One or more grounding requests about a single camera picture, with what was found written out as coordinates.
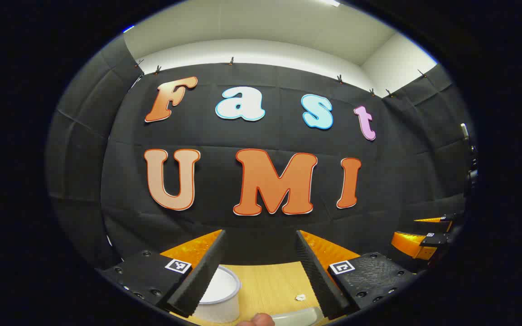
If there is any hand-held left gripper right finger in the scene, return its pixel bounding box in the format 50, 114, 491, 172
295, 230, 418, 320

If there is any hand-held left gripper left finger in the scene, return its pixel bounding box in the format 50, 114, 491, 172
96, 229, 227, 318

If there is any white garbage bin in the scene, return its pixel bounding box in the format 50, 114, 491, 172
193, 266, 242, 323

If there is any white dustpan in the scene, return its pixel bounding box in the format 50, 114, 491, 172
270, 307, 325, 326

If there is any wooden desktop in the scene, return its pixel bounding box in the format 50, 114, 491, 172
170, 262, 348, 326

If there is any dark stand with white top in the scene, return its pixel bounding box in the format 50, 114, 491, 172
460, 122, 478, 197

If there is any row of black cloth clips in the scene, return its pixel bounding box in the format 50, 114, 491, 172
135, 57, 427, 98

